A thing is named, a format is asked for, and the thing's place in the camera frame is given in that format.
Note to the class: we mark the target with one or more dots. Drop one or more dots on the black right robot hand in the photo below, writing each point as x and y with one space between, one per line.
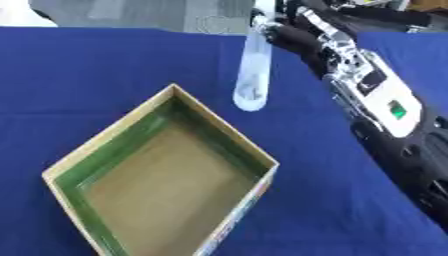
303 36

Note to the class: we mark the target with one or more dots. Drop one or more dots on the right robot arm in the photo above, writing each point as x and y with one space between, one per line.
385 110

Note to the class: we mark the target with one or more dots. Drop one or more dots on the clear plastic bottle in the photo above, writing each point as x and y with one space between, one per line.
252 76

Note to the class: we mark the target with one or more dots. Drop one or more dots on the tan cardboard box green inside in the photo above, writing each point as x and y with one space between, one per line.
163 173

